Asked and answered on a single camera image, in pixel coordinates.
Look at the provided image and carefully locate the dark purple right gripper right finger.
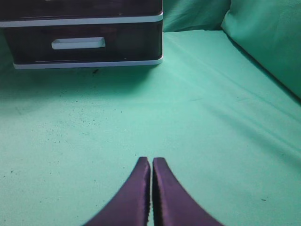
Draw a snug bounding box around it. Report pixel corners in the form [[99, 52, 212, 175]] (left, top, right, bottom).
[[152, 157, 222, 226]]

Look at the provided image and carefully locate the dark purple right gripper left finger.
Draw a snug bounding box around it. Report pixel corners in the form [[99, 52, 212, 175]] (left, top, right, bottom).
[[85, 157, 151, 226]]

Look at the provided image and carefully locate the dark bottom drawer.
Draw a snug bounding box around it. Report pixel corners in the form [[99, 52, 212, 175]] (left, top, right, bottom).
[[3, 21, 163, 65]]

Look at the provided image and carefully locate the dark drawer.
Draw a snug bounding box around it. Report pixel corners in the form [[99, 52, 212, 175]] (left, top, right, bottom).
[[3, 21, 163, 65], [0, 0, 162, 21]]

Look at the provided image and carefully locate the dark middle drawer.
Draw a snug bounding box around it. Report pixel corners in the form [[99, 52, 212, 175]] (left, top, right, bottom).
[[0, 0, 162, 21]]

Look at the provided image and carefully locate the green cloth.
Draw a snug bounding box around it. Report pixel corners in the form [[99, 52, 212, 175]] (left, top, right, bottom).
[[0, 0, 301, 226]]

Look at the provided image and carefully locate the white frame drawer cabinet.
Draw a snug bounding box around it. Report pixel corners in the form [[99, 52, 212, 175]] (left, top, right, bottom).
[[0, 0, 163, 69]]

